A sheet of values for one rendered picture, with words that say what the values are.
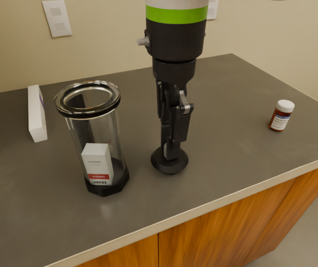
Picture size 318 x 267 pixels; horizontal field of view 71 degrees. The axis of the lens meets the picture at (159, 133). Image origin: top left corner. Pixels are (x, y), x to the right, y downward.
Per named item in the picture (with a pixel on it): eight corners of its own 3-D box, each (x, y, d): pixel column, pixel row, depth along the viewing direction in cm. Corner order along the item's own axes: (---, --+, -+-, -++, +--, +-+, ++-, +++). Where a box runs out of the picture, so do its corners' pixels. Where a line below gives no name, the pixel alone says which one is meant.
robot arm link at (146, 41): (223, 19, 32) (194, 7, 38) (145, 27, 29) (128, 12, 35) (216, 61, 36) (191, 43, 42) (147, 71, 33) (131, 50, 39)
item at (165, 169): (146, 157, 58) (144, 138, 53) (178, 148, 60) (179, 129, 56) (158, 184, 51) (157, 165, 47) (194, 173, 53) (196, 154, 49)
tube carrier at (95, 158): (80, 165, 54) (52, 86, 40) (123, 153, 57) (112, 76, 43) (86, 202, 46) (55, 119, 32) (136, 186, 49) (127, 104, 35)
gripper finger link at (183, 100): (180, 77, 40) (194, 86, 36) (180, 103, 43) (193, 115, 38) (168, 79, 39) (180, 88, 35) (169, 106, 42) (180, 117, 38)
